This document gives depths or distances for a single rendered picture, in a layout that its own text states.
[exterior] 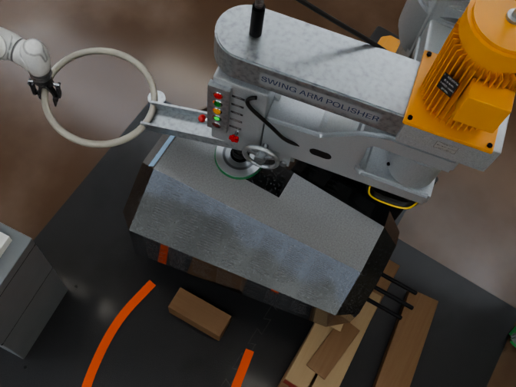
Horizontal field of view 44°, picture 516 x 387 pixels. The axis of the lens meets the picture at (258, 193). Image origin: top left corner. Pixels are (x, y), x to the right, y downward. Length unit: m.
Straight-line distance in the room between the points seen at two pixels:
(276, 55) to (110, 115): 1.98
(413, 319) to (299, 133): 1.51
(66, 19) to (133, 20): 0.41
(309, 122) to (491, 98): 0.72
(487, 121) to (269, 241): 1.21
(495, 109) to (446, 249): 2.04
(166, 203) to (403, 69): 1.24
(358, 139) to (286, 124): 0.26
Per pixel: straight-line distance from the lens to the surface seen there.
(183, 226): 2.83
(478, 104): 1.80
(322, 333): 3.24
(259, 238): 2.74
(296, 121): 2.28
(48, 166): 3.79
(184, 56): 4.08
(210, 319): 3.27
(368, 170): 2.41
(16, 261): 2.75
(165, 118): 2.82
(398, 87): 2.07
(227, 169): 2.77
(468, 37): 1.76
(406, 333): 3.46
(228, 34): 2.08
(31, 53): 2.65
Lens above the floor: 3.33
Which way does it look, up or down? 66 degrees down
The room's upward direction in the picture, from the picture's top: 12 degrees clockwise
